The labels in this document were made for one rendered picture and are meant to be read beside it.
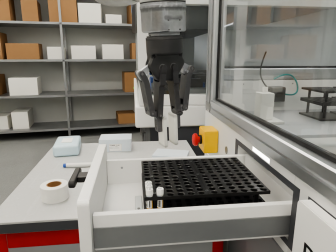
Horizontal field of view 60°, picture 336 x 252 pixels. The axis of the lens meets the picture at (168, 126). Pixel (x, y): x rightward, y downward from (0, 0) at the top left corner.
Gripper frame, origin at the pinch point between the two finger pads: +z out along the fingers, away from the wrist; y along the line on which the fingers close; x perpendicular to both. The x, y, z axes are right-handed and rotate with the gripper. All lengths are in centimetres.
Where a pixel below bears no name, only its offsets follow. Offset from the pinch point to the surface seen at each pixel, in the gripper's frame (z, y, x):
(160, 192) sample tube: 4.9, -10.1, -15.3
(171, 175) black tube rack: 6.3, -4.3, -8.6
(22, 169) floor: 109, -33, 257
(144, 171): 6.4, -7.9, -3.8
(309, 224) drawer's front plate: 4.9, 3.5, -33.5
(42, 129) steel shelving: 102, -1, 365
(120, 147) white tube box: 22, 5, 50
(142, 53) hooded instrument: -12, 25, 68
